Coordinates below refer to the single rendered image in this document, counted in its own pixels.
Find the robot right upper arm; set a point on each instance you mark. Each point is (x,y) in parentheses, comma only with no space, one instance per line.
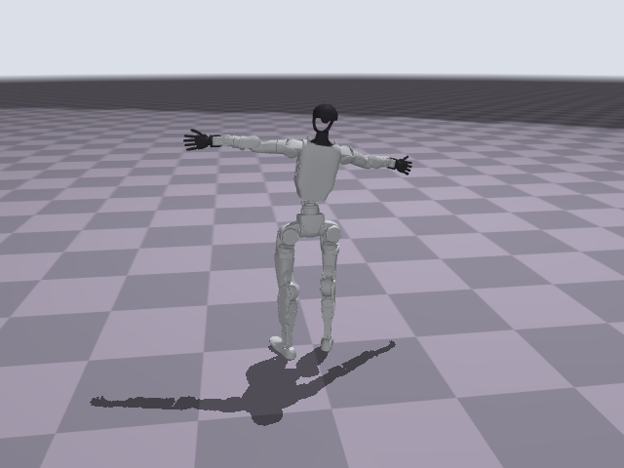
(348,155)

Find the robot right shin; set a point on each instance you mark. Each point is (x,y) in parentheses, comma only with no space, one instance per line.
(328,303)

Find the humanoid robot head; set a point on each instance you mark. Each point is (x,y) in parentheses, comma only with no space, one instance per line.
(326,112)

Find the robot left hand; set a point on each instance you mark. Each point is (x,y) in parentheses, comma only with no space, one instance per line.
(201,140)

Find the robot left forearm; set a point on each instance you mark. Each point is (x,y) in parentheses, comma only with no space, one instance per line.
(240,142)

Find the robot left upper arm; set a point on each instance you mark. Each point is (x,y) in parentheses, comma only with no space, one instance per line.
(290,147)

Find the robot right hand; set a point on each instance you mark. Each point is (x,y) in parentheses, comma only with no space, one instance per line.
(401,165)

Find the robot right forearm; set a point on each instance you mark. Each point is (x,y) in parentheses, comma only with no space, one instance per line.
(379,162)

